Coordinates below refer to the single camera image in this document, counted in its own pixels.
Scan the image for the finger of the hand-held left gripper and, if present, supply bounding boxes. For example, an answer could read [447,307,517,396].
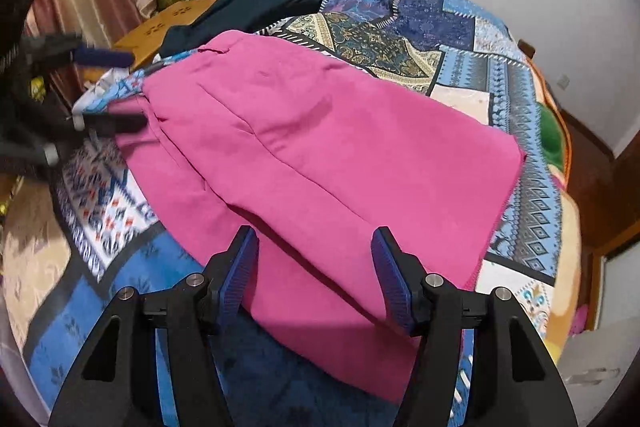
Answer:
[35,34,135,68]
[40,111,149,165]

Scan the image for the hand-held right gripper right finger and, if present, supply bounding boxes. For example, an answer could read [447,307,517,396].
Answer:
[371,226,581,427]

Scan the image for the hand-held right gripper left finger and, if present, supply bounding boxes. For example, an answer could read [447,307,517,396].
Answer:
[48,226,259,427]

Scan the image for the pink pants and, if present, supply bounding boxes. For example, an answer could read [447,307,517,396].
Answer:
[107,31,526,403]

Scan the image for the wooden stool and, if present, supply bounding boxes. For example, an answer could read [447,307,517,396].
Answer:
[112,0,221,72]

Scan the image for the dark navy garment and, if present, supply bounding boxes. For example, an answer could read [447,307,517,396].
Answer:
[159,0,327,58]

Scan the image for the beige patterned mat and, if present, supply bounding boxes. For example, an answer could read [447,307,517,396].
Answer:
[0,184,81,350]

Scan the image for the pink toy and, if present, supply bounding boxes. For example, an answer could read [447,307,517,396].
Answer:
[571,301,590,335]

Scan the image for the blue patchwork blanket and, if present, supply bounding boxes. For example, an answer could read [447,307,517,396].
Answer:
[27,0,568,427]

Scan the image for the wooden door frame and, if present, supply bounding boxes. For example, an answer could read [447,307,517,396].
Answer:
[559,104,640,333]

